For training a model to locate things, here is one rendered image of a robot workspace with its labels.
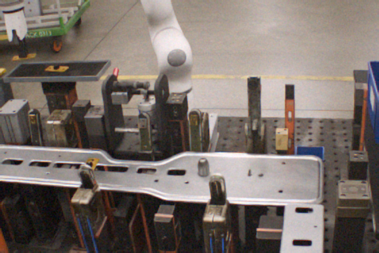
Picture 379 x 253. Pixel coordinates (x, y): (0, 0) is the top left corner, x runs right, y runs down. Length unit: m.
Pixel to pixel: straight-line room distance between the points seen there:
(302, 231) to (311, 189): 0.17
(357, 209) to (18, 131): 1.09
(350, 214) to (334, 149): 0.84
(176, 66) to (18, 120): 0.56
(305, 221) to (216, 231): 0.22
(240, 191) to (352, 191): 0.30
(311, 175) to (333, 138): 0.76
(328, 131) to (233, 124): 0.41
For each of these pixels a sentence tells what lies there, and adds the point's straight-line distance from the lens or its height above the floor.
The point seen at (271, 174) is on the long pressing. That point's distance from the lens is 1.44.
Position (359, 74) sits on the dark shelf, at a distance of 1.96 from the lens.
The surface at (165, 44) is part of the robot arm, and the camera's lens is 1.81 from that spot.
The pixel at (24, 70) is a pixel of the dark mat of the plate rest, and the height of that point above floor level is 1.16.
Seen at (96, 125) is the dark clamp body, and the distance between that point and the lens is 1.67.
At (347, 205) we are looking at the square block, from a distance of 1.29.
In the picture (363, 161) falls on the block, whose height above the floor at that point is 1.08.
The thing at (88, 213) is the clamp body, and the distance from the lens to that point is 1.37.
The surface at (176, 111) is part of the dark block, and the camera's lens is 1.59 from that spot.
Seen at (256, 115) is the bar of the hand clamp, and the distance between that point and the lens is 1.51.
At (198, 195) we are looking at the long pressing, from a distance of 1.38.
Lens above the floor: 1.83
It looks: 30 degrees down
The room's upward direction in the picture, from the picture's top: 6 degrees counter-clockwise
